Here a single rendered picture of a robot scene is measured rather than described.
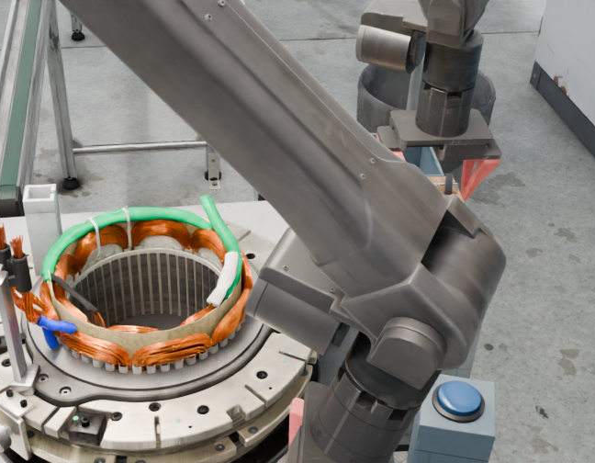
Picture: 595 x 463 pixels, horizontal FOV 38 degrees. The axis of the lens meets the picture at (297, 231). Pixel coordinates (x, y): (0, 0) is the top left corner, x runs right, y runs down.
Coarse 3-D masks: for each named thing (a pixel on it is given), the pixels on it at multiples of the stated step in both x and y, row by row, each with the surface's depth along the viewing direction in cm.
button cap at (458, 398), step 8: (448, 384) 83; (456, 384) 83; (464, 384) 83; (440, 392) 82; (448, 392) 82; (456, 392) 82; (464, 392) 82; (472, 392) 82; (440, 400) 81; (448, 400) 81; (456, 400) 81; (464, 400) 81; (472, 400) 81; (480, 400) 81; (448, 408) 80; (456, 408) 80; (464, 408) 80; (472, 408) 80
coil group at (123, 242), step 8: (112, 224) 84; (88, 232) 83; (104, 232) 84; (120, 232) 85; (80, 240) 82; (88, 240) 83; (96, 240) 83; (104, 240) 84; (112, 240) 85; (120, 240) 85; (128, 240) 86; (80, 248) 82; (88, 248) 83; (96, 248) 84; (80, 256) 82; (80, 264) 83; (80, 272) 84
